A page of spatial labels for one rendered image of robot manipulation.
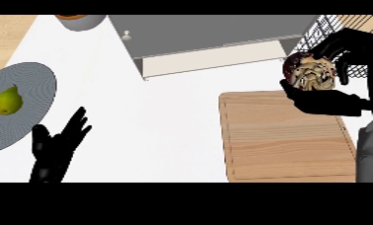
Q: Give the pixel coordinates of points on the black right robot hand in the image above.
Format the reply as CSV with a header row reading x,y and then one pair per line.
x,y
335,99

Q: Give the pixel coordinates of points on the grey round plate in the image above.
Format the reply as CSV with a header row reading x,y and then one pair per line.
x,y
28,100

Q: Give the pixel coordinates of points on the brown and cream cupcake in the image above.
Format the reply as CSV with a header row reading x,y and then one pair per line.
x,y
310,71

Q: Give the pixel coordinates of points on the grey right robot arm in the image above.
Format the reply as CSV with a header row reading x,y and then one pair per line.
x,y
364,155

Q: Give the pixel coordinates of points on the small white knob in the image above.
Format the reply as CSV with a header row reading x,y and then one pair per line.
x,y
127,36

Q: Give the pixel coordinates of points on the grey cup with brown rim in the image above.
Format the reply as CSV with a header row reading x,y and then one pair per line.
x,y
80,21

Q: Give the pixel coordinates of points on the grey open drawer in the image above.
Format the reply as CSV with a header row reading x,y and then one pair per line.
x,y
203,41

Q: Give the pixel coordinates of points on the green pear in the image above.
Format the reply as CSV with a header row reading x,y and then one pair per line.
x,y
9,100

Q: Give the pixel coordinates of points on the wooden cutting board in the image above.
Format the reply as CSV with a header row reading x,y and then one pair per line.
x,y
286,136

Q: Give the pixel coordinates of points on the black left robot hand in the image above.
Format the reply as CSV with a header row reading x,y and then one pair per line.
x,y
54,150

